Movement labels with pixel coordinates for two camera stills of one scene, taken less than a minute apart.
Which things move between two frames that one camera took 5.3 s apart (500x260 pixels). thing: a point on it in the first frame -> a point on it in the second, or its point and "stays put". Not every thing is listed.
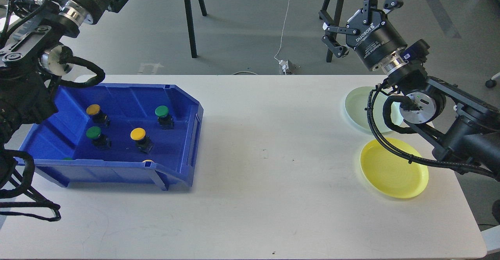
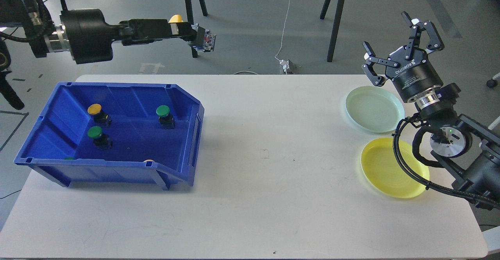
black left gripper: (82, 0) -> (90, 37)
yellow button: (143, 142) -> (175, 19)
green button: (101, 141) stays put
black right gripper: (376, 42) -> (412, 76)
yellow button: (94, 110) stays put
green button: (165, 120) stays put
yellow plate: (391, 175) stays put
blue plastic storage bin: (118, 133) stays put
